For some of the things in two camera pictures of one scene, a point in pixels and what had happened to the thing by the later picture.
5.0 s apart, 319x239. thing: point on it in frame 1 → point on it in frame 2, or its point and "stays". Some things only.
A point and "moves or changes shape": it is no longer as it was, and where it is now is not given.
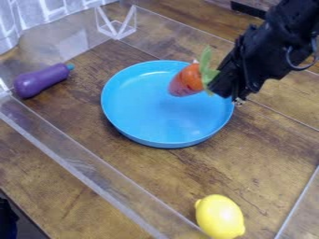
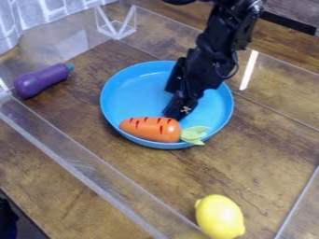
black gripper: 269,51 → 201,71
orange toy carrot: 193,77 moves or changes shape
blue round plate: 146,115 stays
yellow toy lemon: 220,217 stays
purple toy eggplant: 33,83 stays
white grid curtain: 22,14 stays
